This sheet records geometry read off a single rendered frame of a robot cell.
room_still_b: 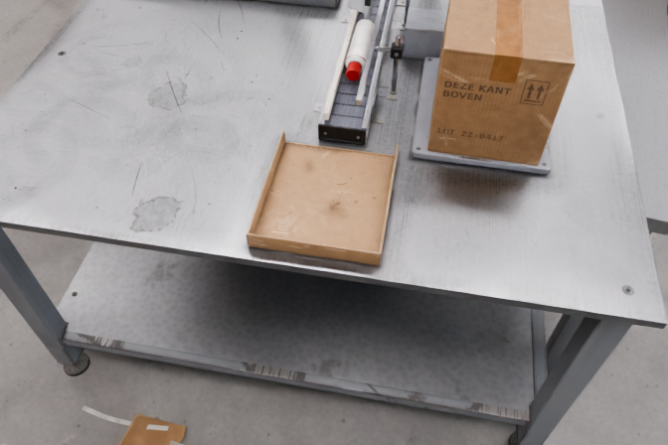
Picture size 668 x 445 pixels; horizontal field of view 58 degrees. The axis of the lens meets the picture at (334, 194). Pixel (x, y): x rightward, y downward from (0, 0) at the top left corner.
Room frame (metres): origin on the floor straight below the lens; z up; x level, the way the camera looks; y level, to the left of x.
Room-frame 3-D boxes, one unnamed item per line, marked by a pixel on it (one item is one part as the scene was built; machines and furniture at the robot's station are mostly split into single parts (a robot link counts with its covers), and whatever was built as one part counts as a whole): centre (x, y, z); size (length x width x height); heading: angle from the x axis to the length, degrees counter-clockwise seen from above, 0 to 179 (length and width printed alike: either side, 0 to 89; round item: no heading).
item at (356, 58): (1.24, -0.06, 0.91); 0.20 x 0.05 x 0.05; 169
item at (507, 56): (1.07, -0.35, 0.99); 0.30 x 0.24 x 0.27; 169
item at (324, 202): (0.83, 0.01, 0.85); 0.30 x 0.26 x 0.04; 170
